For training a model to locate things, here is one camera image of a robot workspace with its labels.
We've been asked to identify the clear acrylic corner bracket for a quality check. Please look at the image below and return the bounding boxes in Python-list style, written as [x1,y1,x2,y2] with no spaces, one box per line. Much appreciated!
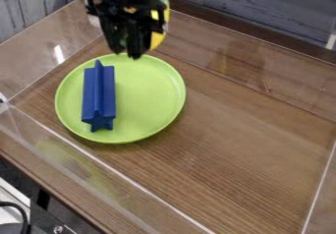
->
[82,0,102,30]

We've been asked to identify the blue star-shaped block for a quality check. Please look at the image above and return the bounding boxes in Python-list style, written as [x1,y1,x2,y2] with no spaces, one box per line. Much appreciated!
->
[81,60,117,132]

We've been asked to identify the lime green round plate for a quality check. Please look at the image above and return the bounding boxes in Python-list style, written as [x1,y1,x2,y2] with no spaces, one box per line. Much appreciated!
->
[54,53,186,144]

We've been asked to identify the yellow toy banana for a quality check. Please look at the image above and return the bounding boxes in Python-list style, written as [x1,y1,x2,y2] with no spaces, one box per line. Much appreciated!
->
[149,0,170,50]

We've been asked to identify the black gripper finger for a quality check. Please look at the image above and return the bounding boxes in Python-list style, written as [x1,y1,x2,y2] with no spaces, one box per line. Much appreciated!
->
[125,11,153,60]
[98,9,126,53]

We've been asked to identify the black cable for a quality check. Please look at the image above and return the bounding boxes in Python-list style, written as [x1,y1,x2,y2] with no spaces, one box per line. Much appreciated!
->
[0,201,32,234]

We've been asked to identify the clear acrylic tray walls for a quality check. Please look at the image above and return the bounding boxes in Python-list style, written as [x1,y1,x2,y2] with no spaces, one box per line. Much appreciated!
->
[0,1,336,234]

